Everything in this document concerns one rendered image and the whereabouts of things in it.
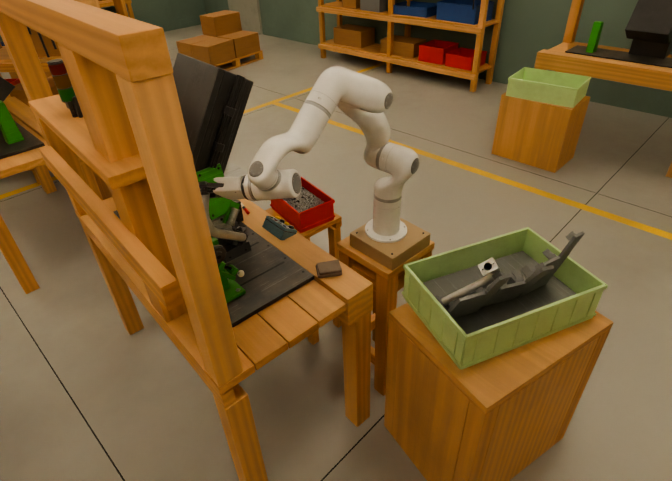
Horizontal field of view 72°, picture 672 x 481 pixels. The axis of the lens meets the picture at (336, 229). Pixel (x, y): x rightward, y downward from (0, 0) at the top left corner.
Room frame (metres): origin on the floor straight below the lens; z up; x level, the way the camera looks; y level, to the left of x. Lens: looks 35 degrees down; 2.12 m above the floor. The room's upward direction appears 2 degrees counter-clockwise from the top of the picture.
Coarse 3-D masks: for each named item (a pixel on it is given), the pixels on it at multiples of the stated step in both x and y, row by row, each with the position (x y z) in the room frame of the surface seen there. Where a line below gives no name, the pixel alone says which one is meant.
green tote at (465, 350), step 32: (448, 256) 1.46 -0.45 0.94; (480, 256) 1.52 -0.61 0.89; (544, 256) 1.50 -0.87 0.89; (416, 288) 1.31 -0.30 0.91; (576, 288) 1.33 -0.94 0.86; (448, 320) 1.11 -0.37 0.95; (512, 320) 1.08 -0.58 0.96; (544, 320) 1.14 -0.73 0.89; (576, 320) 1.20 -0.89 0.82; (448, 352) 1.08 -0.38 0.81; (480, 352) 1.05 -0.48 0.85
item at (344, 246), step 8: (344, 240) 1.73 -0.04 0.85; (344, 248) 1.67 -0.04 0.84; (352, 248) 1.67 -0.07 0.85; (424, 248) 1.64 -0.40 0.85; (432, 248) 1.68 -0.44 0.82; (352, 256) 1.64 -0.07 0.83; (360, 256) 1.60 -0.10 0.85; (416, 256) 1.60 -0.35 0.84; (368, 264) 1.56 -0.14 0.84; (376, 264) 1.54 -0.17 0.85; (376, 272) 1.52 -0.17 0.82; (384, 272) 1.49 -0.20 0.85; (392, 272) 1.49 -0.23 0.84
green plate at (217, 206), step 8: (208, 168) 1.69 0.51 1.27; (216, 168) 1.71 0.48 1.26; (200, 176) 1.66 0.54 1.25; (208, 176) 1.68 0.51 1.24; (216, 176) 1.70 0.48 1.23; (216, 200) 1.66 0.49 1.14; (224, 200) 1.68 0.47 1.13; (216, 208) 1.64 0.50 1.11; (224, 208) 1.66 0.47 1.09; (216, 216) 1.63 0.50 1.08
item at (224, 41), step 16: (208, 16) 8.31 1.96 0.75; (224, 16) 8.38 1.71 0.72; (208, 32) 8.34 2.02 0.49; (224, 32) 8.34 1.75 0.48; (240, 32) 8.48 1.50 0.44; (256, 32) 8.42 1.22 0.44; (192, 48) 7.71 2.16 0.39; (208, 48) 7.52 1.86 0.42; (224, 48) 7.79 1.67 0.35; (240, 48) 8.06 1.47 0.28; (256, 48) 8.35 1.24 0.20; (224, 64) 8.17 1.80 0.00; (240, 64) 7.99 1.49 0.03
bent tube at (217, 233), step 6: (204, 198) 1.25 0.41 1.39; (204, 204) 1.23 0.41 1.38; (210, 222) 1.21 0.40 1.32; (210, 228) 1.21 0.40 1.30; (216, 228) 1.23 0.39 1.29; (216, 234) 1.22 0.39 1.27; (222, 234) 1.24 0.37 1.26; (228, 234) 1.26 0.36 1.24; (234, 234) 1.29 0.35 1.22; (240, 234) 1.32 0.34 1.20; (240, 240) 1.32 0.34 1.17
